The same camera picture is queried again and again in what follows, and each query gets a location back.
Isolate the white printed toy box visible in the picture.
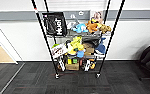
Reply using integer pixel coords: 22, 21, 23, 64
50, 43, 69, 60

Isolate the small green pack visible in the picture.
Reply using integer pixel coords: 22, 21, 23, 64
72, 58, 79, 64

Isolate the white black yellow toy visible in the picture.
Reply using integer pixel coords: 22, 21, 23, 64
82, 59, 96, 72

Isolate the doll picture box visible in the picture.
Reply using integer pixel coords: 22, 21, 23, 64
90, 10, 104, 24

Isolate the striped black white pack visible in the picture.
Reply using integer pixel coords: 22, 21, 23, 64
56, 57, 67, 72

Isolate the brown paper package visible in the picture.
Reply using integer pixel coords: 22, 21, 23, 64
82, 41, 96, 56

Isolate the black Huel bag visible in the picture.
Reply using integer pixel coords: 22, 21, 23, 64
41, 11, 68, 38

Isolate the blue plush toy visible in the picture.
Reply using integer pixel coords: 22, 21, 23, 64
72, 22, 89, 34

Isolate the small yellow bottle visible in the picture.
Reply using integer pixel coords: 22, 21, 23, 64
67, 58, 73, 65

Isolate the orange plush toy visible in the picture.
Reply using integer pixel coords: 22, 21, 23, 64
85, 18, 102, 34

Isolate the small blue cup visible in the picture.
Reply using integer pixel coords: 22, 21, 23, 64
76, 50, 85, 59

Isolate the yellow plush toy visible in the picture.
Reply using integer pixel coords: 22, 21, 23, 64
66, 35, 85, 56

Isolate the black wire shelf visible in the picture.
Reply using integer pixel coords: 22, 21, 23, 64
30, 0, 126, 79

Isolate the brown cardboard box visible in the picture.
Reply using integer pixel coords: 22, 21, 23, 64
65, 63, 80, 72

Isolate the grey printed box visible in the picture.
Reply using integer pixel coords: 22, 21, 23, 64
66, 10, 91, 26

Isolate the blue white shark plush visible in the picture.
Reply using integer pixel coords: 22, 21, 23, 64
94, 37, 107, 56

